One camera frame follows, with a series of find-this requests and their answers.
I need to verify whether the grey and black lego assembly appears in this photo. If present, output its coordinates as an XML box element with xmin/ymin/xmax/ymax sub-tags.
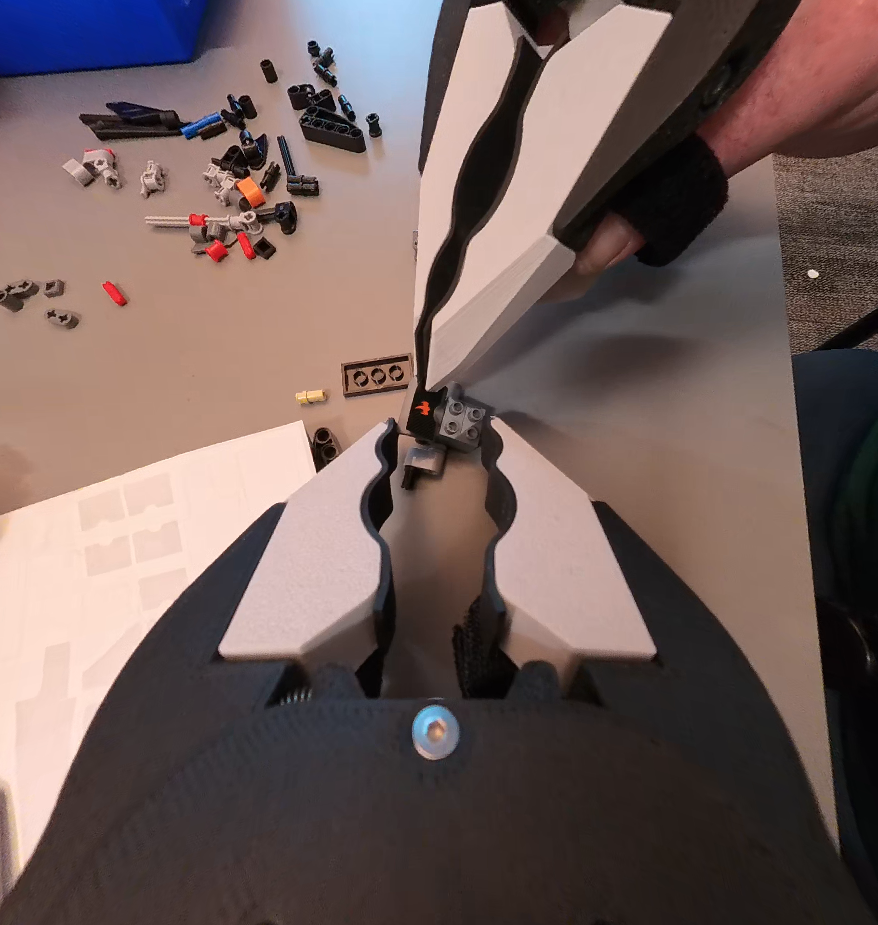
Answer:
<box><xmin>399</xmin><ymin>383</ymin><xmax>495</xmax><ymax>493</ymax></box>

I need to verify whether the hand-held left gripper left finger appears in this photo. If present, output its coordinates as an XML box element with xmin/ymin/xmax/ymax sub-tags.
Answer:
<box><xmin>217</xmin><ymin>418</ymin><xmax>398</xmax><ymax>687</ymax></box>

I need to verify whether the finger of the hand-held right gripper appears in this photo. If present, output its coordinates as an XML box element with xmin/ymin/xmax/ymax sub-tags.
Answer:
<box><xmin>413</xmin><ymin>3</ymin><xmax>535</xmax><ymax>395</ymax></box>
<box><xmin>421</xmin><ymin>7</ymin><xmax>676</xmax><ymax>397</ymax></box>

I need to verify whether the person's right hand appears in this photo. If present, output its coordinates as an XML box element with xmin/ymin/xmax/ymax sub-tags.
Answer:
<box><xmin>572</xmin><ymin>0</ymin><xmax>878</xmax><ymax>277</ymax></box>

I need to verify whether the dark round object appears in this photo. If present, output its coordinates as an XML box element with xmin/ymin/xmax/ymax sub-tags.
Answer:
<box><xmin>815</xmin><ymin>596</ymin><xmax>878</xmax><ymax>724</ymax></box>

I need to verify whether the black lego plate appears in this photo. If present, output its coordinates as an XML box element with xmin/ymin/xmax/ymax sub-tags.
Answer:
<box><xmin>341</xmin><ymin>353</ymin><xmax>415</xmax><ymax>398</ymax></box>

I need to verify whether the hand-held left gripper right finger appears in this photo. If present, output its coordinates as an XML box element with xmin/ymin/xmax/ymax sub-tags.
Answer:
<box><xmin>480</xmin><ymin>418</ymin><xmax>659</xmax><ymax>691</ymax></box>

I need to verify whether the pile of assorted lego pieces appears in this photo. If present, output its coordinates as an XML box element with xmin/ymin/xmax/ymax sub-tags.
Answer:
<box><xmin>62</xmin><ymin>40</ymin><xmax>384</xmax><ymax>263</ymax></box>

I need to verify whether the person's green shirt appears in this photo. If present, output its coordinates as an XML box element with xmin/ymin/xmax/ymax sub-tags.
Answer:
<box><xmin>840</xmin><ymin>412</ymin><xmax>878</xmax><ymax>601</ymax></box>

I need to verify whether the black chair leg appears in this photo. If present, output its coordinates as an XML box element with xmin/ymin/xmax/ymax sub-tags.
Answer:
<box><xmin>818</xmin><ymin>260</ymin><xmax>878</xmax><ymax>354</ymax></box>

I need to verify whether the blue plastic bin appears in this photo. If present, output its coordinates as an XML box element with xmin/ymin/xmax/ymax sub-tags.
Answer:
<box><xmin>0</xmin><ymin>0</ymin><xmax>209</xmax><ymax>79</ymax></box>

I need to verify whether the white instruction sheet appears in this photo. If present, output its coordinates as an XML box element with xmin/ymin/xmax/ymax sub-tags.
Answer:
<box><xmin>0</xmin><ymin>419</ymin><xmax>319</xmax><ymax>868</ymax></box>

